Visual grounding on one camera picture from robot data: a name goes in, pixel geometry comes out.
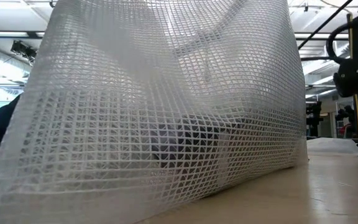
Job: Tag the large clear mesh pouch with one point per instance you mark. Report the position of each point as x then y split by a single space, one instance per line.
104 109

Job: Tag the small clear narrow pouch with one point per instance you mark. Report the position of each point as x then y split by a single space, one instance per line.
331 145

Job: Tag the black backpack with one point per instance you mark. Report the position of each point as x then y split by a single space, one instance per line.
6 118

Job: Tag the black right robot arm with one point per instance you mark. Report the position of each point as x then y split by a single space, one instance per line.
351 76

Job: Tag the distant black robot station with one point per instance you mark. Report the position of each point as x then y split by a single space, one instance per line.
314 115

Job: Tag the distant robot arms with red part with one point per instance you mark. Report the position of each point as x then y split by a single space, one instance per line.
348 113

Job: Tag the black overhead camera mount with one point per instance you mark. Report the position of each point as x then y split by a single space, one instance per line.
23 49

